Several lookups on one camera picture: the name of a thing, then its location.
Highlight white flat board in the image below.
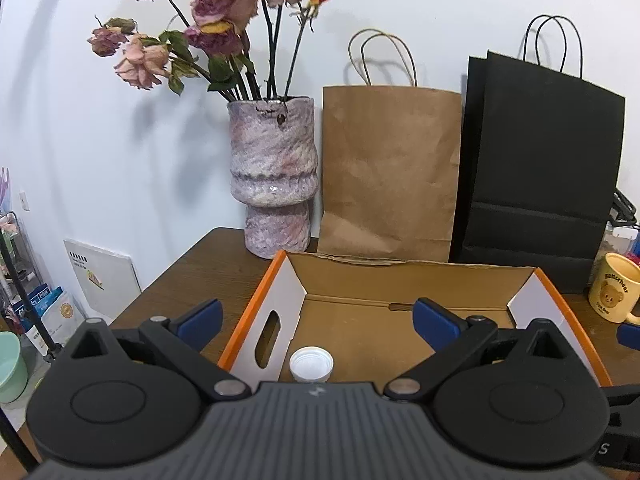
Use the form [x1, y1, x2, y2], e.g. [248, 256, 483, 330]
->
[63, 238, 142, 319]

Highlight brown paper bag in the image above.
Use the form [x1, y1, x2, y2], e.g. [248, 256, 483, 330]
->
[317, 30, 463, 262]

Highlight mottled purple ceramic vase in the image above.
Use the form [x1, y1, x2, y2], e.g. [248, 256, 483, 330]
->
[228, 96, 319, 260]

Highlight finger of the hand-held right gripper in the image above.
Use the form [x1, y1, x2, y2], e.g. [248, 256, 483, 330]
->
[616, 323, 640, 349]

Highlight black paper bag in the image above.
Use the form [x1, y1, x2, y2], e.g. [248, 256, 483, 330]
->
[449, 15, 626, 294]

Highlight black tripod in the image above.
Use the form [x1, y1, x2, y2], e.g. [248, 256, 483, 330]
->
[0, 230, 63, 478]

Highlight white ribbed bottle cap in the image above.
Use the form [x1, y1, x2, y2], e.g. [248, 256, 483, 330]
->
[289, 346, 334, 382]

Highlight mint green bowl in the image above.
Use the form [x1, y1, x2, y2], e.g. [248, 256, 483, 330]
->
[0, 331, 29, 404]

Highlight clear white-lidded container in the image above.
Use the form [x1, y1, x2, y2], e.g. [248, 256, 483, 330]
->
[605, 224, 639, 257]

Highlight yellow bear mug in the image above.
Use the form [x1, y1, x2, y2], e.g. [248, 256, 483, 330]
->
[588, 252, 640, 325]

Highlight orange-edged cardboard box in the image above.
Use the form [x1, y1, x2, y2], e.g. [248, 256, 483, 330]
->
[217, 250, 613, 389]

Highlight bunch of dried roses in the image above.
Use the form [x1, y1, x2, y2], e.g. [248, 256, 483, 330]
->
[88, 0, 335, 103]

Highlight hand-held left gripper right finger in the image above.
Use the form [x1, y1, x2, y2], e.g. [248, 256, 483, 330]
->
[382, 297, 587, 403]

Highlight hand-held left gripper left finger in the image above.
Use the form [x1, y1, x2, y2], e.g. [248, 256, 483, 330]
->
[62, 299, 253, 403]

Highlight blue and white packet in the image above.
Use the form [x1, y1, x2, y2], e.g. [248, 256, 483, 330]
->
[10, 285, 87, 357]

